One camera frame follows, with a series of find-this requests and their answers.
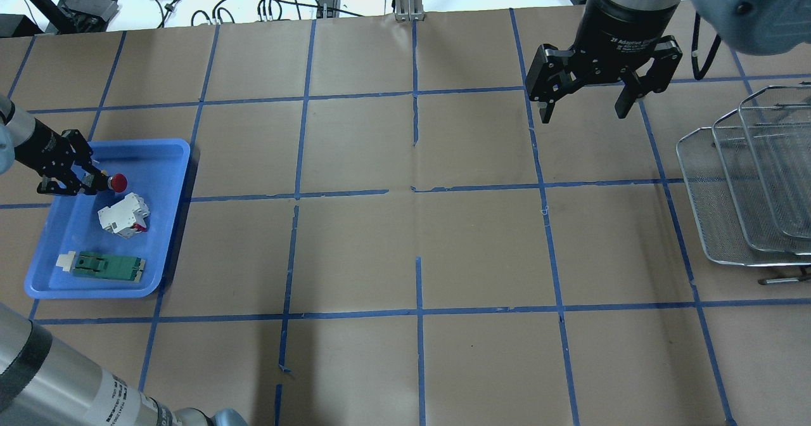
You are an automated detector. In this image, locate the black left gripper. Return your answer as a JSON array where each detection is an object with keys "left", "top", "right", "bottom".
[{"left": 15, "top": 119, "right": 110, "bottom": 196}]

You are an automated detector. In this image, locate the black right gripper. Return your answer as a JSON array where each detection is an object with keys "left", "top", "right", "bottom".
[{"left": 525, "top": 0, "right": 683, "bottom": 124}]

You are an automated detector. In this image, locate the red emergency stop button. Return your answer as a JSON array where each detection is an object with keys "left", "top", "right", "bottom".
[{"left": 91, "top": 172, "right": 129, "bottom": 193}]

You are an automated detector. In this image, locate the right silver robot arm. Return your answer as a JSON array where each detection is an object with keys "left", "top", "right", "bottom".
[{"left": 525, "top": 0, "right": 809, "bottom": 123}]

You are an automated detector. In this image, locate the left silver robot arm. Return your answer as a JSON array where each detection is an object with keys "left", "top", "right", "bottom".
[{"left": 1, "top": 96, "right": 127, "bottom": 196}]

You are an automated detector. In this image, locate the white circuit breaker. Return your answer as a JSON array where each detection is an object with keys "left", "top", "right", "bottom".
[{"left": 98, "top": 193, "right": 151, "bottom": 239}]

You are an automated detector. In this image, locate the blue plastic tray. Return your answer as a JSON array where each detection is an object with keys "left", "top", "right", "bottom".
[{"left": 24, "top": 138, "right": 191, "bottom": 299}]

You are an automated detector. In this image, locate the green terminal block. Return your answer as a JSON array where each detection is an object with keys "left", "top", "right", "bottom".
[{"left": 55, "top": 252, "right": 146, "bottom": 282}]

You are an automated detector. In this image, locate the black power adapter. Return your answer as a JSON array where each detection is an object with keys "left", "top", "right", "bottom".
[{"left": 316, "top": 0, "right": 341, "bottom": 19}]

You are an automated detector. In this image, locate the silver wire mesh shelf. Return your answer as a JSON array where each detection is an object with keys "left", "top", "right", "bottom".
[{"left": 675, "top": 82, "right": 810, "bottom": 285}]

